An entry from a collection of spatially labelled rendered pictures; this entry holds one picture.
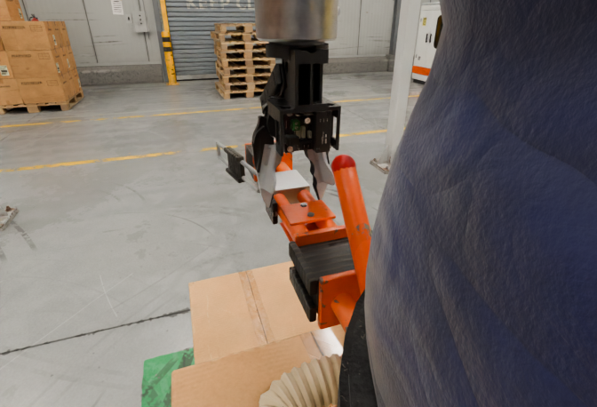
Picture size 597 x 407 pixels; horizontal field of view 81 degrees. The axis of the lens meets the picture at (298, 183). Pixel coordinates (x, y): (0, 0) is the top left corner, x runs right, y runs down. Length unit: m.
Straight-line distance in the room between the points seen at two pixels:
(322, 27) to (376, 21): 10.43
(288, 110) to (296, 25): 0.08
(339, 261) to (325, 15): 0.25
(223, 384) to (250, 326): 0.61
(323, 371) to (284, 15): 0.33
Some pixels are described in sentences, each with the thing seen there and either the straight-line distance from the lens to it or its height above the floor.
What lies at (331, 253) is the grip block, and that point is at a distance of 0.38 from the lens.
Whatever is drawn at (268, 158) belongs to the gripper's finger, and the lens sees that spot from 0.45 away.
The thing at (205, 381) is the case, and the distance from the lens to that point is 0.53.
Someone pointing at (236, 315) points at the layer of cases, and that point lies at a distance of 1.15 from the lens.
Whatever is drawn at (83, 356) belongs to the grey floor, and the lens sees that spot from 1.98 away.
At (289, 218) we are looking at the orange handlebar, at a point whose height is 1.14.
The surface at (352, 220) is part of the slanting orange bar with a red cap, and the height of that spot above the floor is 1.20.
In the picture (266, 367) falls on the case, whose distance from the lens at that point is 0.52.
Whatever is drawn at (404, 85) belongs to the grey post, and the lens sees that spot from 3.46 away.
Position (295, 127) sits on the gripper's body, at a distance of 0.39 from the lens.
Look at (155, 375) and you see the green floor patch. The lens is 1.79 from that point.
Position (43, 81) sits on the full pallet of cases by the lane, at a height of 0.48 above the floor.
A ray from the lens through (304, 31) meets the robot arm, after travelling 0.38.
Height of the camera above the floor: 1.36
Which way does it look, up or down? 25 degrees down
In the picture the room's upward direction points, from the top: straight up
